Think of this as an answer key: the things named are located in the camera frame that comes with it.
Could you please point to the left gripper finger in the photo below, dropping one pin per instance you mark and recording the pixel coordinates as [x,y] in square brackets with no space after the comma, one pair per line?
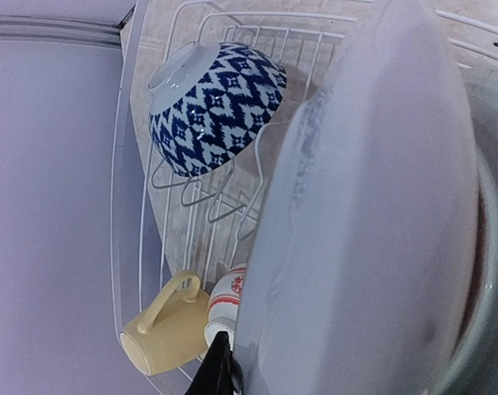
[219,373]

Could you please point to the red teal patterned plate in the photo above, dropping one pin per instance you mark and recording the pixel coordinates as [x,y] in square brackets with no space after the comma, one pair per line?
[362,262]

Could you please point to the light green flower plate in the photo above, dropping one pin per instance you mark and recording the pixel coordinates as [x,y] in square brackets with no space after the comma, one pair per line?
[473,367]

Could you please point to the yellow ceramic mug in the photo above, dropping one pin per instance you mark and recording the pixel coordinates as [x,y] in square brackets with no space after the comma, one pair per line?
[170,332]

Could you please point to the white red patterned cup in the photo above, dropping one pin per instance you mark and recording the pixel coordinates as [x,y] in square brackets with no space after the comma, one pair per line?
[224,304]

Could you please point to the blue white patterned bowl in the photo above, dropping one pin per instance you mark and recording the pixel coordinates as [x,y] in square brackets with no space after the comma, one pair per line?
[210,102]

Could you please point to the white wire dish rack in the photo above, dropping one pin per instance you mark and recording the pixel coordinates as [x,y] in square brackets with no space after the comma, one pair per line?
[162,224]

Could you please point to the left aluminium frame post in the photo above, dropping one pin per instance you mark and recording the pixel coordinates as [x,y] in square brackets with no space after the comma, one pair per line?
[58,29]

